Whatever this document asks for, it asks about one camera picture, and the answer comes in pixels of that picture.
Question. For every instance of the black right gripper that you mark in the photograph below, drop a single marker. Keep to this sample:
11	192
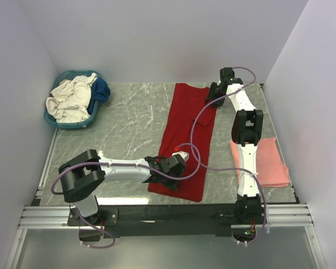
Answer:
214	86

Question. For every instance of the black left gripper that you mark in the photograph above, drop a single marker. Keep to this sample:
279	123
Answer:
173	186

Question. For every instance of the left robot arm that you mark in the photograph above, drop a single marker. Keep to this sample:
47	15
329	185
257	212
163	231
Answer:
80	176

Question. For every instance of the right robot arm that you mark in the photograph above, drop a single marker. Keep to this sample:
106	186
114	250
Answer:
245	134

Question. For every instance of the black base beam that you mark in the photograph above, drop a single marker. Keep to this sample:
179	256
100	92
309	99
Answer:
161	220

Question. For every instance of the folded pink t shirt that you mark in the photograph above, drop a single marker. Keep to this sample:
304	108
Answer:
272	172

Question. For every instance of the blue t shirt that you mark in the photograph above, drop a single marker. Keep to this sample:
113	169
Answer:
100	93

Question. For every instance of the cream white t shirt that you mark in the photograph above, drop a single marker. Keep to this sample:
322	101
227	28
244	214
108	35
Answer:
69	101

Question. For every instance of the teal laundry basket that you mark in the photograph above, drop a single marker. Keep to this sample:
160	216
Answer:
52	121

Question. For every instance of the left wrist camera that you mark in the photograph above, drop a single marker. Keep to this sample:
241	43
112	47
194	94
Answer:
179	151

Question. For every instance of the aluminium rail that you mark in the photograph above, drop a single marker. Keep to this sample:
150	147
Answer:
52	211

